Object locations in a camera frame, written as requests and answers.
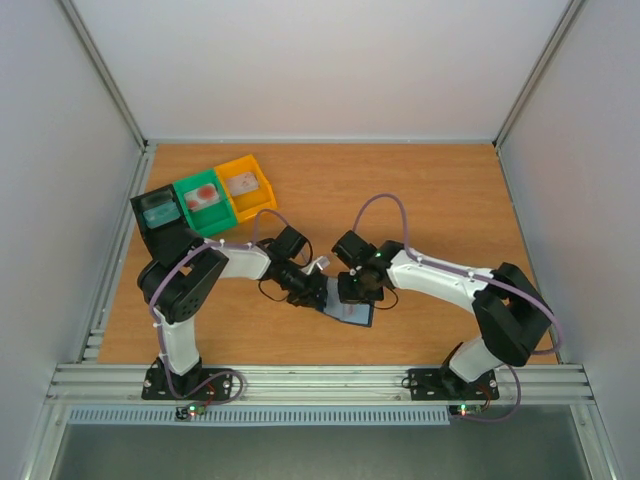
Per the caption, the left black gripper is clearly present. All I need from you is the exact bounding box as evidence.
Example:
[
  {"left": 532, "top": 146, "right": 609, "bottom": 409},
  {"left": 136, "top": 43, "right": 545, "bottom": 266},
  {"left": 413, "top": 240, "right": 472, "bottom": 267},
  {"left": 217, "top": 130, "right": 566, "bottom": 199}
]
[{"left": 277, "top": 260, "right": 335, "bottom": 309}]

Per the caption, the blue card holder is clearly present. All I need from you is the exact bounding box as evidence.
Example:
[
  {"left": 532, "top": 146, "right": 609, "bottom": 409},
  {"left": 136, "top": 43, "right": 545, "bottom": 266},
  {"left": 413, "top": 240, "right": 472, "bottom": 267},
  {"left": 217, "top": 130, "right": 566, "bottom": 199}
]
[{"left": 319, "top": 277, "right": 374, "bottom": 328}]

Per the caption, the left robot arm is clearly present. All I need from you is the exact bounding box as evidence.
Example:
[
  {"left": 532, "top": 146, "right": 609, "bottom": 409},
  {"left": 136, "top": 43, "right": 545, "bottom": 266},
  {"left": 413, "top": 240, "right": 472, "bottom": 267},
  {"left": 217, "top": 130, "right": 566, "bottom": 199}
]
[{"left": 138, "top": 226, "right": 329, "bottom": 398}]

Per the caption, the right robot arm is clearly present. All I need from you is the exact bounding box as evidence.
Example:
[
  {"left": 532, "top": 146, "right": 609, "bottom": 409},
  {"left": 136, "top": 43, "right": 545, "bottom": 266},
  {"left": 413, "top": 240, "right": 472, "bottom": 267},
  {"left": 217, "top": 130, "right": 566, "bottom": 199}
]
[{"left": 332, "top": 230, "right": 552, "bottom": 400}]

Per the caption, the card in yellow bin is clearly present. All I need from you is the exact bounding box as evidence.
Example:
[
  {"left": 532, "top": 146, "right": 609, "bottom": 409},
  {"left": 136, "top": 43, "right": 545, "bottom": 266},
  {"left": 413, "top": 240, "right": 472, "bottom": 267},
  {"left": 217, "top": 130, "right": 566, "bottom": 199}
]
[{"left": 227, "top": 171, "right": 260, "bottom": 197}]

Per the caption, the red white card in bin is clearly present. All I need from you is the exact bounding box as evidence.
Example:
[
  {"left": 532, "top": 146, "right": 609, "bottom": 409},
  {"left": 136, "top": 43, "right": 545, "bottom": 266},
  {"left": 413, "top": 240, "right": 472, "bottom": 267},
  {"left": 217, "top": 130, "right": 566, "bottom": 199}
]
[{"left": 183, "top": 183, "right": 221, "bottom": 212}]

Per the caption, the teal card in black bin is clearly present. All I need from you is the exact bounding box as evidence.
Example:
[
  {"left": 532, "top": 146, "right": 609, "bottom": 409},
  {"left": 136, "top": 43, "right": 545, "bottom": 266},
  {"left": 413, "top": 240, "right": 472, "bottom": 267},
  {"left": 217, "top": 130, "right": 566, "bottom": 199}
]
[{"left": 143, "top": 202, "right": 181, "bottom": 229}]

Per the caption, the yellow plastic bin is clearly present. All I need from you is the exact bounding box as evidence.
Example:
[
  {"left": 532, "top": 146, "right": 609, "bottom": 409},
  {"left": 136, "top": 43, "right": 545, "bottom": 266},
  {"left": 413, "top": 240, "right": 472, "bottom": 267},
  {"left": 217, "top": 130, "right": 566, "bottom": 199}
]
[{"left": 214, "top": 155, "right": 277, "bottom": 223}]

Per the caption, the green plastic bin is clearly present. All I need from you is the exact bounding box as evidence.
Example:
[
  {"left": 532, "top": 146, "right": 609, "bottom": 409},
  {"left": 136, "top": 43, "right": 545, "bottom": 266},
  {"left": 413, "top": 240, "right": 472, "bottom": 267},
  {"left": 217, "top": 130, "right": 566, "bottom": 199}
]
[{"left": 173, "top": 169, "right": 238, "bottom": 237}]

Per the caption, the black plastic bin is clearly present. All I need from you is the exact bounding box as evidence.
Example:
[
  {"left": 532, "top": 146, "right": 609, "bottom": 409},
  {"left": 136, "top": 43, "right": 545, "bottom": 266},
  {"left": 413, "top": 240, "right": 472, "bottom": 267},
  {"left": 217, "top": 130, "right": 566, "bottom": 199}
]
[{"left": 130, "top": 184, "right": 199, "bottom": 267}]

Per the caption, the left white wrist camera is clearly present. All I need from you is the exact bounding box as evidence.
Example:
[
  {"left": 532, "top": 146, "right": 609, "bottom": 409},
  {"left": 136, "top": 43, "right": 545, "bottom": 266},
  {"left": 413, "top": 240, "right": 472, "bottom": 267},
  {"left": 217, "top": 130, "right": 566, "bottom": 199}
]
[{"left": 302, "top": 255, "right": 330, "bottom": 275}]

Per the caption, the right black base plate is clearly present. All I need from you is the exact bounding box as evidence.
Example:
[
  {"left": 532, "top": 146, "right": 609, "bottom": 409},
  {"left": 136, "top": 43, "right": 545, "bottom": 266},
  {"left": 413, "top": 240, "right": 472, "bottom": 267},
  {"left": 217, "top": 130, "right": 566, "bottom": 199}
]
[{"left": 401, "top": 368, "right": 500, "bottom": 401}]

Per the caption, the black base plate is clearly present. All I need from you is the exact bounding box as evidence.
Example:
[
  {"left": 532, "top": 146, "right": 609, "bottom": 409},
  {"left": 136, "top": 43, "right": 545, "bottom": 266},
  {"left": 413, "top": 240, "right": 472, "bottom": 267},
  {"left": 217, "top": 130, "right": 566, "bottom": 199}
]
[
  {"left": 401, "top": 368, "right": 500, "bottom": 401},
  {"left": 141, "top": 357, "right": 234, "bottom": 402}
]

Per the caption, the grey slotted cable duct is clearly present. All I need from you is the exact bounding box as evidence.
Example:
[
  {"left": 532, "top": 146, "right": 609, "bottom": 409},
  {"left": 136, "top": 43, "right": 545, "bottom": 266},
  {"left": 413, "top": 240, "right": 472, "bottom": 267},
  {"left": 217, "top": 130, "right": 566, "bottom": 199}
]
[{"left": 67, "top": 405, "right": 450, "bottom": 427}]

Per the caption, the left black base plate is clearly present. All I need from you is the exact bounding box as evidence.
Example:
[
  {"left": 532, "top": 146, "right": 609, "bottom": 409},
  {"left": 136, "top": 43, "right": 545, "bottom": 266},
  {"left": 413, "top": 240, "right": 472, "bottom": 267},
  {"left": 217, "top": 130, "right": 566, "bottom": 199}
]
[{"left": 141, "top": 357, "right": 234, "bottom": 402}]

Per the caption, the aluminium front rail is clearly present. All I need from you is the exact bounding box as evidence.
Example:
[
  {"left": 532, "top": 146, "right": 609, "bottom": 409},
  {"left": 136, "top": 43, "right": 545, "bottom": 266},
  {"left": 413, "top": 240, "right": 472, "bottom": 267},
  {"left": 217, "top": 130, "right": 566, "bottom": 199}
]
[{"left": 45, "top": 364, "right": 595, "bottom": 406}]

